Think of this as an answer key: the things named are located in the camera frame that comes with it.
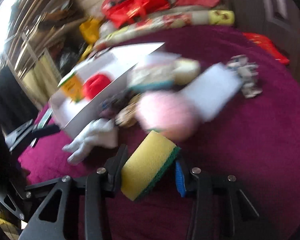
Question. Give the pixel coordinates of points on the red flat package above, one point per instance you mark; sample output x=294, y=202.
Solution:
x=266, y=44

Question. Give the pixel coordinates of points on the pale yellow round sponge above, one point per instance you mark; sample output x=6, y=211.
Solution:
x=185, y=71

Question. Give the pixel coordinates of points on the black white patterned scrunchie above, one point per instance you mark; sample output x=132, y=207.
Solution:
x=248, y=73

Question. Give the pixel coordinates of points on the shiny red tote bag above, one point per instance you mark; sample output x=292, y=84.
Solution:
x=123, y=12

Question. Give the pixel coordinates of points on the pink fluffy pompom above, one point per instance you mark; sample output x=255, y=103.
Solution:
x=167, y=113

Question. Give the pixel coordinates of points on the yellow plastic bag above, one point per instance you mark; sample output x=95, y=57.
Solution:
x=90, y=30

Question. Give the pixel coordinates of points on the white cotton glove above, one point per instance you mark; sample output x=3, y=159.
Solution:
x=98, y=133

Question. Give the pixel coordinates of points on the white foam block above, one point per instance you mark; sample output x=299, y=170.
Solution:
x=212, y=90

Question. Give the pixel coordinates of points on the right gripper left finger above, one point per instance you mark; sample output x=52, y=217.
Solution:
x=103, y=184

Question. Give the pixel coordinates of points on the yellow green scrub sponge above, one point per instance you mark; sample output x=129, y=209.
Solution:
x=147, y=164

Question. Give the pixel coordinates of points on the red plush apple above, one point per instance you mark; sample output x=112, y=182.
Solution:
x=95, y=84

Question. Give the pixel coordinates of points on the beige braided rope toy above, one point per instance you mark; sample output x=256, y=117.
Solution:
x=126, y=117

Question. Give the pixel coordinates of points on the metal storage shelf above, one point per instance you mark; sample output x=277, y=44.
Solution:
x=35, y=27

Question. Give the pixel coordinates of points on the pink tissue paper pack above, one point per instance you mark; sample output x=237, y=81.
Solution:
x=151, y=77

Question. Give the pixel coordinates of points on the fruit print rolled mat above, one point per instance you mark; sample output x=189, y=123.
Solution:
x=168, y=21

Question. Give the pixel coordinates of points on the grey panelled door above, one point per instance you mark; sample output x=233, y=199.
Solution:
x=279, y=20

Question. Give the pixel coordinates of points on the magenta plush table cloth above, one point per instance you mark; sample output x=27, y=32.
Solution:
x=257, y=140

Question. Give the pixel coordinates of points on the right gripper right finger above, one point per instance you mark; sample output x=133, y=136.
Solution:
x=195, y=184

